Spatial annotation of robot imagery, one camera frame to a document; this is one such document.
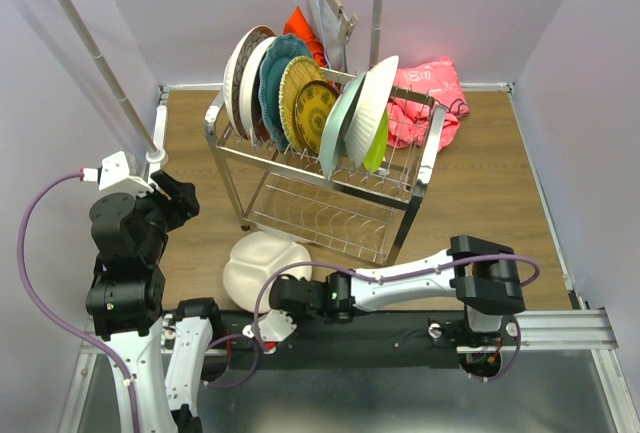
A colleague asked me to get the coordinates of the white divided plate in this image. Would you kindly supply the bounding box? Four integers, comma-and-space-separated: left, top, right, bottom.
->
222, 231, 311, 312

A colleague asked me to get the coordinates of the grey swirl ceramic plate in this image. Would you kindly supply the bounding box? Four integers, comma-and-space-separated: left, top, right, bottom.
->
238, 36, 276, 146

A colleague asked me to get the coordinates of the lime green plate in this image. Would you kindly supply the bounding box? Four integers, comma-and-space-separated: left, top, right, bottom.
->
363, 110, 389, 173

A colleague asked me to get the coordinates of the pale blue square plate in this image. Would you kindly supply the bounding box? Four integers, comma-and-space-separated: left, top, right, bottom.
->
318, 72, 367, 180

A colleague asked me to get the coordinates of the floral brown rim plate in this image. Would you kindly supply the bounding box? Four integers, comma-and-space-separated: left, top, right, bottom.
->
345, 55, 399, 167
222, 25, 275, 139

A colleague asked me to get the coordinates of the yellow black patterned plate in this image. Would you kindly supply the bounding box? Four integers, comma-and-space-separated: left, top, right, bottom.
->
294, 80, 339, 156

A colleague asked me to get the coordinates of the woven bamboo plate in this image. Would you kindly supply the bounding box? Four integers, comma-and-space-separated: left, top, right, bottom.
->
278, 56, 325, 152

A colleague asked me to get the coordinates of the teal scalloped plate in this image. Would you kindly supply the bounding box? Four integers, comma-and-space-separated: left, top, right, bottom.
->
258, 34, 311, 152

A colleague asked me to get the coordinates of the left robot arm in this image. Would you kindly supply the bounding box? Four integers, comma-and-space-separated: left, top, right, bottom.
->
86, 170, 226, 432

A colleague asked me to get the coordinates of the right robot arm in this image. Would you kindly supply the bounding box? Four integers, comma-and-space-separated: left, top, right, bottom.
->
259, 235, 539, 345

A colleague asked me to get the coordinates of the steel two-tier dish rack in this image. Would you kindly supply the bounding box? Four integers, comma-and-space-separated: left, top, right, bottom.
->
203, 67, 449, 267

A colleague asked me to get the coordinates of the black base bar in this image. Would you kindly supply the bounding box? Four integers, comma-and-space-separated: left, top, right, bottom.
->
199, 308, 501, 372

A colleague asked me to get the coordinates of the pink patterned garment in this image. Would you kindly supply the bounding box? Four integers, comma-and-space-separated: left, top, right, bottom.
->
384, 56, 471, 153

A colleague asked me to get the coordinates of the orange garment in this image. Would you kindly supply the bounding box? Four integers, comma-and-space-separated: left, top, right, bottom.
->
283, 6, 328, 67

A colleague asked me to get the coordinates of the grey towel with panda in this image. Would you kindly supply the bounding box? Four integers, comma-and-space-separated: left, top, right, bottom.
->
306, 0, 352, 72

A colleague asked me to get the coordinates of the beige clip hanger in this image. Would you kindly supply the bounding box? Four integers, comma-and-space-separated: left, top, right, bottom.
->
307, 0, 358, 46

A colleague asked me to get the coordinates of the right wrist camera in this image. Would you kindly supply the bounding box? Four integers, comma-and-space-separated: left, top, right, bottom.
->
242, 310, 297, 354

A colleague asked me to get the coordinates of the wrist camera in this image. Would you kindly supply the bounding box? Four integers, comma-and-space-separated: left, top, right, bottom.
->
242, 310, 297, 354
80, 151, 153, 197

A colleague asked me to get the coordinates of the white clothes rail frame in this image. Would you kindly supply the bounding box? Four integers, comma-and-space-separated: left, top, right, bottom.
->
31, 0, 391, 179

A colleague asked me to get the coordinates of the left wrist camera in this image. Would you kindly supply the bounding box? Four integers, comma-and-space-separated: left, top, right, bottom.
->
80, 151, 153, 197

